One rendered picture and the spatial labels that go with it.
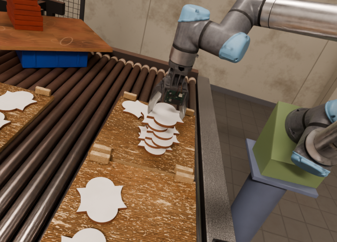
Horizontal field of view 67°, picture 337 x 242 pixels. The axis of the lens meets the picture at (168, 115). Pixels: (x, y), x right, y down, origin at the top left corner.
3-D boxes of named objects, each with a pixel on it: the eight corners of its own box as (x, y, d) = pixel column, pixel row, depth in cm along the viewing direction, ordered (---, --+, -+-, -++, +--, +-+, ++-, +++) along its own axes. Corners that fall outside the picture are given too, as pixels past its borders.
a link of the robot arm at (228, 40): (260, 18, 61) (220, 4, 65) (237, 52, 59) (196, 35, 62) (255, 40, 69) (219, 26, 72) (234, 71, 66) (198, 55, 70)
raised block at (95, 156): (110, 161, 80) (111, 154, 78) (108, 165, 78) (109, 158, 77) (91, 156, 79) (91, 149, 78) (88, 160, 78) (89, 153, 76)
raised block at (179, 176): (192, 181, 81) (194, 174, 80) (192, 185, 80) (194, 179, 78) (174, 176, 81) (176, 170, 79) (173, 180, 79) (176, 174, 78)
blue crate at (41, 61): (70, 45, 154) (71, 29, 149) (88, 67, 135) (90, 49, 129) (10, 43, 136) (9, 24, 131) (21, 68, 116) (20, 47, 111)
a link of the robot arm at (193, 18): (206, 13, 61) (176, 2, 64) (192, 56, 67) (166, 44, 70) (218, 12, 67) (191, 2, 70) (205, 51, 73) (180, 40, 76)
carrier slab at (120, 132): (194, 117, 118) (195, 115, 117) (193, 182, 83) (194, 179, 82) (120, 98, 116) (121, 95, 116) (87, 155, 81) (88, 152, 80)
